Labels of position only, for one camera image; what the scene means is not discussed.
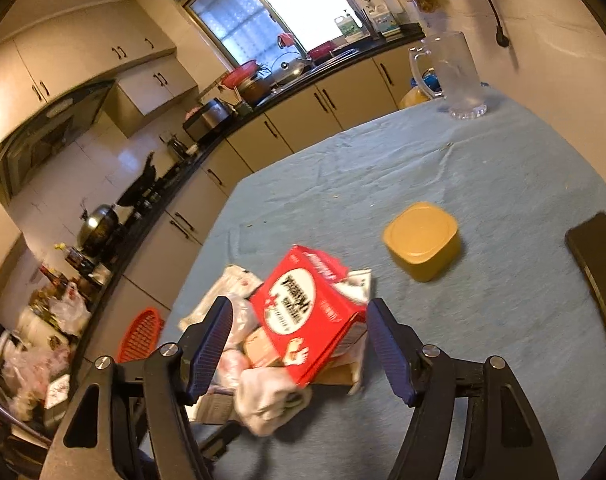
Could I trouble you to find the red plastic basin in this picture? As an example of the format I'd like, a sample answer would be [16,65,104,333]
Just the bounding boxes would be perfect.
[222,60,260,87]

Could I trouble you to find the green and white box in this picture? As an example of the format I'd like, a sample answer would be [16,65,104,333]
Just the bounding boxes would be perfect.
[370,7,399,36]

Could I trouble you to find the cream lower cabinets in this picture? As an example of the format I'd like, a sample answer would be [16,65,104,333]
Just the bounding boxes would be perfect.
[83,50,419,361]

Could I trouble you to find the white plastic wrapper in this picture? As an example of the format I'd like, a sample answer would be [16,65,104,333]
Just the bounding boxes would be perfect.
[178,264,264,331]

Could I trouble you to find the yellow bag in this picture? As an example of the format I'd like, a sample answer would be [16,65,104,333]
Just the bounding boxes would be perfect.
[399,86,436,110]

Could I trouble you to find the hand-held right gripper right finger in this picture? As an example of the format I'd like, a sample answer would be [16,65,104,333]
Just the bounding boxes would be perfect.
[365,297,560,480]

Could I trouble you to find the clear glass pitcher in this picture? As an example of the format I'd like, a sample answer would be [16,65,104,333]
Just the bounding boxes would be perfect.
[408,31,490,121]

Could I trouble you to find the red plastic basket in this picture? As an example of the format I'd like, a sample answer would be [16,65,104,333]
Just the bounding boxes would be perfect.
[117,307,166,363]

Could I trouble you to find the blue tablecloth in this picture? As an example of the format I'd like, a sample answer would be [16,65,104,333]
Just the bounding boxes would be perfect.
[138,95,606,480]

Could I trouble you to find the red cardboard box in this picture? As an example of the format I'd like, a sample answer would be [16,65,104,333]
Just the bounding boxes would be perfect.
[248,244,371,388]

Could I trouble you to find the dark wooden chair back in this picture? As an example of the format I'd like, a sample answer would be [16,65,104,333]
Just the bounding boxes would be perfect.
[565,212,606,393]

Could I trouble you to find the steel pot with lid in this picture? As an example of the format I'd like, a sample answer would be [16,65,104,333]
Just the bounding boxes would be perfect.
[78,203,121,256]

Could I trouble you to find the black range hood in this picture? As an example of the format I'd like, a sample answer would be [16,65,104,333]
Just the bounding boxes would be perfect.
[0,79,116,198]

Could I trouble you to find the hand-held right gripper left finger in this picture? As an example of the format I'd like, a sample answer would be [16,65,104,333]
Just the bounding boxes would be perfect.
[40,296,234,480]

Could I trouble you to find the brown cardboard piece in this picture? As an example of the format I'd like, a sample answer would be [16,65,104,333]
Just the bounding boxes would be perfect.
[313,345,366,396]

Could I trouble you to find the kitchen window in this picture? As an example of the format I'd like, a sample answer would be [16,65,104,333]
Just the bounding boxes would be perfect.
[155,0,409,68]

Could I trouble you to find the brown cooking pot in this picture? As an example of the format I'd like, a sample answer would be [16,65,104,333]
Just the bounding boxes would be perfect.
[240,76,274,103]

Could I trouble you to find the metal knife rack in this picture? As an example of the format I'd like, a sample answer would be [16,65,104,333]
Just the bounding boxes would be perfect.
[160,132,199,161]

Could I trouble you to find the black kitchen countertop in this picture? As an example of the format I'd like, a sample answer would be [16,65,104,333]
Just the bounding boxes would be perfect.
[68,22,424,376]

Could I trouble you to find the cream upper cabinets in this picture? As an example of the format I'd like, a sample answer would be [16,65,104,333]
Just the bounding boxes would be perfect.
[0,0,199,143]

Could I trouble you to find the glass pot lid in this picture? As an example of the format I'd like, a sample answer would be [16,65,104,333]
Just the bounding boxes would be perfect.
[273,47,314,78]

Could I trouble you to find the pink patterned plastic bag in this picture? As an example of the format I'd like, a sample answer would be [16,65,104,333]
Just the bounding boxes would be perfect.
[3,345,74,411]

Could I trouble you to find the black wok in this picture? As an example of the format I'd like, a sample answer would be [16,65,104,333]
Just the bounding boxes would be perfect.
[116,152,159,208]

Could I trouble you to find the silver rice cooker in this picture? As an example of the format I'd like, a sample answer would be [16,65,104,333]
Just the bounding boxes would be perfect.
[183,99,231,141]

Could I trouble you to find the black power cable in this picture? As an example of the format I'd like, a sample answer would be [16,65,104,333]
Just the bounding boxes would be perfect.
[470,0,511,48]

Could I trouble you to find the white crumpled cloth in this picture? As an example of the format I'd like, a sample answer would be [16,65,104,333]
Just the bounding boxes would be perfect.
[233,365,311,436]

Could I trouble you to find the cream cabinets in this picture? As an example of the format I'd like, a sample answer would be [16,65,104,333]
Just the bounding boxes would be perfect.
[0,0,199,143]
[83,50,419,361]

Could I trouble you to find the yellow plastic lidded container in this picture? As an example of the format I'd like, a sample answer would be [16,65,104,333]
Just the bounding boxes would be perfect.
[382,201,460,283]

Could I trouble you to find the white plastic bag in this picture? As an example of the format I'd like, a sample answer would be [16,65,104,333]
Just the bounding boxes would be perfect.
[46,282,91,336]

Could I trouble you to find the cooking oil bottle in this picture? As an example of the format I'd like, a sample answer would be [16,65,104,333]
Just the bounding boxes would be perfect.
[53,242,84,271]

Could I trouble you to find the green detergent bottle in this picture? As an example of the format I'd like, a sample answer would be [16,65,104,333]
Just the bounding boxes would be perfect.
[334,12,364,43]

